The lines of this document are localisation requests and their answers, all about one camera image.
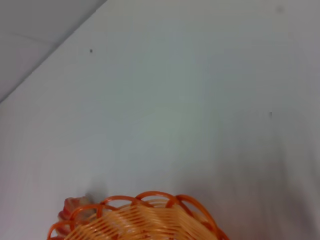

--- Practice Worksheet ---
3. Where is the orange woven plastic basket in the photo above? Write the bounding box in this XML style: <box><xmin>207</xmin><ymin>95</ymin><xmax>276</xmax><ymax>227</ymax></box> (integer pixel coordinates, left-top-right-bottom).
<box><xmin>46</xmin><ymin>191</ymin><xmax>230</xmax><ymax>240</ymax></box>

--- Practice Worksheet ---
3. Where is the orange striped shrimp tail toy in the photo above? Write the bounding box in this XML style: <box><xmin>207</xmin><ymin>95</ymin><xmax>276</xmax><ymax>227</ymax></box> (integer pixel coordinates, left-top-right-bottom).
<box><xmin>57</xmin><ymin>193</ymin><xmax>99</xmax><ymax>237</ymax></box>

